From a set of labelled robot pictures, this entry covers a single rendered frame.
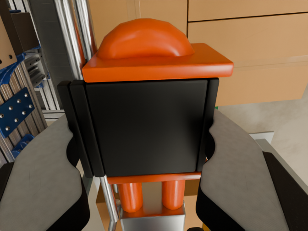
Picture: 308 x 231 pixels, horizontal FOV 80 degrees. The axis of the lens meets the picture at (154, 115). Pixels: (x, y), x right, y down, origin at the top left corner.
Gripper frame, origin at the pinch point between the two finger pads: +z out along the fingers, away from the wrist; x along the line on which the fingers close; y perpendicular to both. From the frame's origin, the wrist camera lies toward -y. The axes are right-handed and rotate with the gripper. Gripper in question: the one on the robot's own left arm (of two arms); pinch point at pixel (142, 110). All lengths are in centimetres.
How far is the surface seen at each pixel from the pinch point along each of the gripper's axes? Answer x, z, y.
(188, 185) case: 15, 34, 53
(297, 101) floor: 131, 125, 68
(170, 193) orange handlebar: 2.2, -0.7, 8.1
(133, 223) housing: -1.3, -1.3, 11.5
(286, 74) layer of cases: 67, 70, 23
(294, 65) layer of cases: 69, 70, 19
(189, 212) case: 15, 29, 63
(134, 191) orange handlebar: -0.9, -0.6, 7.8
